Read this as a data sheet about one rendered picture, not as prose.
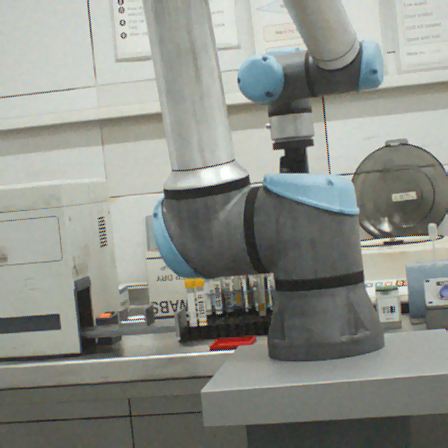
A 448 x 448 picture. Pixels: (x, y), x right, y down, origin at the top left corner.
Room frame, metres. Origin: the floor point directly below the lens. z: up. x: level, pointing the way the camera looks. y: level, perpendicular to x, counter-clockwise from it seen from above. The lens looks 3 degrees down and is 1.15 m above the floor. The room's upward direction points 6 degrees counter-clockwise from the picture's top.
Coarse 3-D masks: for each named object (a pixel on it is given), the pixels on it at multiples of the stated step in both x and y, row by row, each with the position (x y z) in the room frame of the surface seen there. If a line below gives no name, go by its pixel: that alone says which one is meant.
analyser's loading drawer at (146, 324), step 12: (120, 312) 1.64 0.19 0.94; (144, 312) 1.62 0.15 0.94; (180, 312) 1.63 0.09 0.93; (108, 324) 1.70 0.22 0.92; (120, 324) 1.63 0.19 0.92; (132, 324) 1.63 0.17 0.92; (144, 324) 1.62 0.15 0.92; (156, 324) 1.64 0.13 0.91; (168, 324) 1.63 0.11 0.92; (180, 324) 1.62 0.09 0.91; (84, 336) 1.64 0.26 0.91; (96, 336) 1.64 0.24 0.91
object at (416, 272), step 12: (408, 264) 1.64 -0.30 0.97; (420, 264) 1.63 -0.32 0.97; (432, 264) 1.63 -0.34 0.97; (444, 264) 1.63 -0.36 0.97; (408, 276) 1.64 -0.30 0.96; (420, 276) 1.64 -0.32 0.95; (432, 276) 1.63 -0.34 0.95; (444, 276) 1.63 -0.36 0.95; (408, 288) 1.64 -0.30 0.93; (420, 288) 1.64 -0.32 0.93; (408, 300) 1.67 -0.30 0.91; (420, 300) 1.64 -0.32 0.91; (420, 312) 1.64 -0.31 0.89
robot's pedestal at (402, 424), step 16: (400, 416) 1.14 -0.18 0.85; (256, 432) 1.16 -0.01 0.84; (272, 432) 1.16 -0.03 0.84; (288, 432) 1.16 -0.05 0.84; (304, 432) 1.15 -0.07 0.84; (320, 432) 1.15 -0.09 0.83; (336, 432) 1.15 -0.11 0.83; (352, 432) 1.15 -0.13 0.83; (368, 432) 1.14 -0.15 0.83; (384, 432) 1.14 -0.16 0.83; (400, 432) 1.14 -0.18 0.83
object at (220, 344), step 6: (246, 336) 1.62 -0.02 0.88; (252, 336) 1.61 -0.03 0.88; (216, 342) 1.60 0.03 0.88; (222, 342) 1.62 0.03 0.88; (228, 342) 1.61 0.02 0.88; (234, 342) 1.61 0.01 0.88; (240, 342) 1.60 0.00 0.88; (246, 342) 1.60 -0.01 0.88; (252, 342) 1.57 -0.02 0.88; (210, 348) 1.56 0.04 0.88; (216, 348) 1.56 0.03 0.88; (222, 348) 1.56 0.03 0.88; (228, 348) 1.55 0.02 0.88; (234, 348) 1.55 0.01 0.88
